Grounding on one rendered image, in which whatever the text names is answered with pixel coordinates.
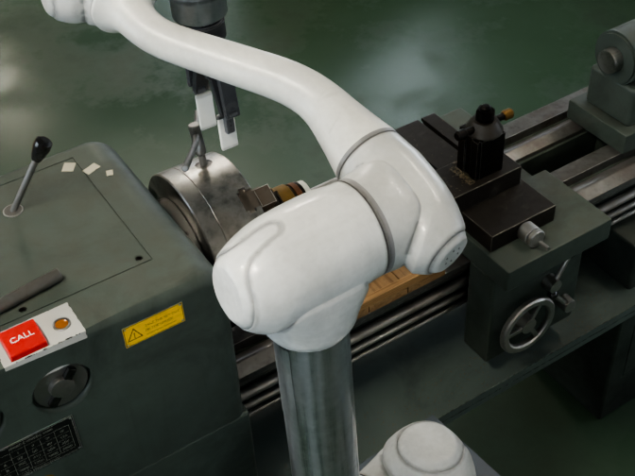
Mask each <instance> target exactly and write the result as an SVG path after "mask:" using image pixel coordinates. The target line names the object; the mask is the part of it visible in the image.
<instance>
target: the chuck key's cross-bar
mask: <svg viewBox="0 0 635 476"><path fill-rule="evenodd" d="M194 122H199V120H198V115H197V110H195V115H194ZM198 141H199V135H198V134H194V135H193V142H192V145H191V148H190V150H189V152H188V154H187V156H186V159H185V161H184V163H183V165H182V168H181V170H182V171H183V172H187V171H188V170H189V168H190V165H191V163H192V160H193V158H194V157H195V154H196V152H197V148H198Z"/></svg>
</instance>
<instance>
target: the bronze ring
mask: <svg viewBox="0 0 635 476"><path fill-rule="evenodd" d="M270 189H272V191H273V192H275V191H277V192H278V193H279V195H280V197H281V199H282V201H283V203H284V202H286V201H288V200H290V199H292V198H294V197H296V196H299V195H301V194H304V193H306V192H305V190H304V188H303V187H302V186H301V185H300V184H299V183H298V182H296V181H293V182H290V183H287V184H285V185H284V184H281V185H279V186H276V187H274V188H270Z"/></svg>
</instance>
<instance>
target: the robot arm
mask: <svg viewBox="0 0 635 476"><path fill-rule="evenodd" d="M155 1H156V0H42V3H43V7H44V9H45V11H46V12H47V13H48V14H49V15H50V16H52V17H54V19H56V20H57V21H61V22H65V23H68V24H81V23H87V24H88V25H91V26H97V27H98V28H99V29H101V30H103V31H105V32H109V33H119V32H120V33H121V34H122V35H123V36H124V37H126V38H127V39H128V40H129V41H130V42H132V43H133V44H135V45H136V46H137V47H139V48H141V49H142V50H144V51H145V52H147V53H148V54H150V55H152V56H154V57H156V58H158V59H161V60H164V61H167V62H169V63H172V64H175V65H177V66H179V67H182V68H185V70H186V78H187V85H188V86H189V87H193V93H194V94H195V99H196V104H197V115H198V121H199V125H200V129H201V130H205V129H207V128H212V127H214V126H216V119H217V125H218V131H219V138H220V143H221V149H222V150H223V151H224V150H227V149H229V148H232V147H234V146H237V145H238V140H237V133H236V126H235V120H234V117H236V116H239V115H240V110H239V105H238V100H237V95H236V90H235V87H238V88H241V89H244V90H247V91H249V92H252V93H255V94H259V95H261V96H264V97H267V98H269V99H272V100H274V101H276V102H278V103H280V104H282V105H284V106H286V107H288V108H289V109H290V110H292V111H294V112H295V113H296V114H298V115H299V116H300V117H301V118H302V119H303V120H304V121H305V123H306V124H307V125H308V126H309V128H310V129H311V130H312V131H313V133H314V135H315V136H316V138H317V141H318V143H319V144H320V146H321V148H322V150H323V152H324V153H325V155H326V157H327V159H328V161H329V163H330V165H331V166H332V168H333V170H334V172H335V175H336V177H337V178H338V181H336V182H334V183H331V184H329V185H326V186H323V187H319V188H316V189H313V190H311V191H308V192H306V193H304V194H301V195H298V196H296V197H294V198H292V199H290V200H288V201H286V202H284V203H283V204H281V205H279V206H277V207H275V208H273V209H271V210H269V211H268V212H265V213H263V214H262V215H260V216H258V217H256V218H255V219H253V220H252V221H250V222H249V223H248V224H246V225H245V226H244V227H243V228H242V229H240V230H239V231H238V232H237V233H236V234H234V236H233V237H232V238H231V240H230V241H229V242H228V243H227V244H226V245H224V247H223V248H222V249H221V250H220V252H219V253H218V254H217V256H216V259H215V264H214V267H213V284H214V289H215V294H216V296H217V299H218V301H219V303H220V305H221V307H222V309H223V311H224V312H225V314H226V315H227V316H228V318H229V319H230V320H231V321H232V322H233V323H234V324H236V325H237V326H238V327H240V328H241V329H242V330H244V331H246V332H252V333H256V334H265V335H266V336H267V337H269V338H270V339H271V340H272V341H273V346H274V352H275V359H276V366H277V372H278V380H279V386H280V393H281V400H282V407H283V415H284V422H285V429H286V436H287V443H288V449H289V457H290V464H291V470H292V476H476V472H475V467H474V463H473V460H472V456H471V454H470V452H469V450H468V449H467V447H465V446H464V444H463V443H462V441H461V440H460V439H459V438H458V437H457V436H456V435H455V434H454V433H453V432H452V431H451V430H449V429H448V428H446V427H445V426H443V425H442V424H439V423H437V422H434V421H417V422H414V423H411V424H409V425H407V426H405V427H403V428H401V429H400V430H399V431H398V432H396V433H395V434H393V435H392V436H391V437H390V438H389V439H388V440H387V442H386V443H385V445H384V448H383V449H382V450H380V451H379V452H378V453H377V455H376V456H375V457H374V458H373V459H372V460H371V461H370V462H369V463H368V464H367V465H366V466H365V467H364V468H363V469H362V470H361V471H360V472H359V461H358V447H357V432H356V419H355V405H354V391H353V377H352V351H351V337H350V331H351V329H352V327H353V326H354V324H355V322H356V319H357V317H358V313H359V311H360V309H361V306H362V304H363V302H364V299H365V297H366V295H367V293H368V290H369V284H370V283H371V282H372V281H374V280H376V279H378V278H379V277H381V276H383V275H384V274H386V273H388V272H391V271H393V270H396V269H399V268H401V267H402V266H405V267H406V268H407V269H408V270H409V271H410V272H411V273H412V274H420V275H430V274H433V273H438V272H441V271H443V270H445V269H446V268H447V267H449V266H450V265H451V264H452V263H453V262H454V261H455V260H456V259H457V258H458V256H459V255H460V254H461V253H462V251H463V249H464V248H465V246H466V244H467V236H466V232H465V223H464V220H463V217H462V214H461V212H460V210H459V208H458V206H457V204H456V202H455V199H454V197H453V195H452V194H451V192H450V190H449V189H448V187H447V185H446V184H445V182H444V181H443V180H442V178H441V177H440V176H439V174H438V173H437V171H436V170H435V169H434V168H433V167H432V165H431V164H430V163H429V162H428V161H427V160H426V159H425V158H424V157H423V156H422V154H421V153H420V152H419V150H417V149H416V148H415V147H414V146H413V145H411V144H410V143H409V142H408V141H407V140H405V139H404V138H403V137H402V136H401V135H400V134H399V133H398V132H397V131H396V130H395V129H394V128H393V127H391V126H389V125H388V124H387V123H385V122H384V121H382V120H381V119H380V118H378V117H377V116H376V115H374V114H373V113H372V112H370V111H369V110H368V109H366V108H365V107H364V106H362V105H361V104H360V103H359V102H357V101H356V100H355V99H354V98H353V97H351V96H350V95H349V94H348V93H346V92H345V91H344V90H343V89H341V88H340V87H339V86H337V85H336V84H335V83H333V82H332V81H331V80H330V79H329V78H327V77H326V76H323V75H322V74H320V73H318V72H317V71H315V70H313V69H311V68H309V67H307V66H305V65H303V64H300V63H298V62H296V61H293V60H291V59H287V58H284V57H281V56H278V55H275V54H272V53H269V52H266V51H263V50H260V49H256V48H253V47H250V46H247V45H243V44H241V43H238V42H232V41H229V40H225V38H226V35H227V31H226V25H225V18H224V16H225V15H226V14H227V11H228V6H227V0H169V4H170V9H171V14H172V18H173V19H174V21H175V22H177V23H178V24H175V23H173V22H171V21H169V20H167V19H165V18H164V17H163V16H162V15H161V14H160V13H159V12H158V11H157V10H156V9H154V4H155ZM209 82H210V84H209ZM210 89H212V92H213V94H212V92H211V91H207V90H210ZM206 91H207V92H206ZM213 95H214V98H215V103H216V106H217V109H218V112H219V114H218V115H217V116H215V107H214V101H213ZM215 118H216V119H215Z"/></svg>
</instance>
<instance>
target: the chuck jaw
mask: <svg viewBox="0 0 635 476"><path fill-rule="evenodd" d="M238 197H239V198H240V200H241V202H242V204H243V206H244V208H245V210H246V212H247V211H250V213H254V212H256V211H255V208H256V207H258V206H262V208H263V211H264V213H266V212H268V211H269V210H271V209H273V208H275V207H277V206H279V205H281V204H283V201H282V199H281V197H280V195H279V193H278V192H277V191H275V192H273V191H272V189H270V188H269V186H268V185H267V184H266V185H264V186H262V187H259V188H257V189H255V190H252V191H251V189H249V190H247V191H244V189H242V190H239V194H238Z"/></svg>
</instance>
